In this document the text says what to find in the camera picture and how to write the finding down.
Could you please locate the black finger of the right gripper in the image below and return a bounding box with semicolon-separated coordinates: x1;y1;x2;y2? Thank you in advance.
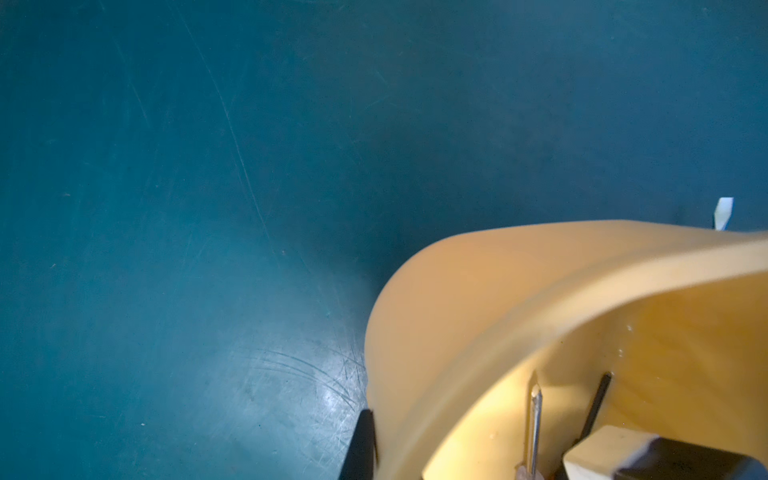
563;426;767;480

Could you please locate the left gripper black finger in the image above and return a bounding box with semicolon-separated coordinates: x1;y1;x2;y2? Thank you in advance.
338;409;377;480

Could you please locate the clear handle tester screwdriver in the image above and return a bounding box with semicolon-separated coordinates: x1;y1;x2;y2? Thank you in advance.
515;383;543;480

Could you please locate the yellow plastic storage box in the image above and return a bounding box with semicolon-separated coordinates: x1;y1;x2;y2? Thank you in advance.
364;221;767;479

